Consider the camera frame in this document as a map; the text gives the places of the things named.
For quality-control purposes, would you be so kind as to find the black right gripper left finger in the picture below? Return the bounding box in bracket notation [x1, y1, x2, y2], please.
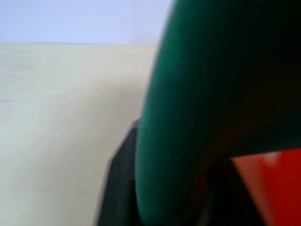
[95, 117, 143, 226]

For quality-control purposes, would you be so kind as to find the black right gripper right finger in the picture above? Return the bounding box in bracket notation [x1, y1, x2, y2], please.
[204, 157, 268, 226]

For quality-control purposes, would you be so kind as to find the green rounded object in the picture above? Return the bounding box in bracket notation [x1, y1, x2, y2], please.
[135, 0, 301, 226]

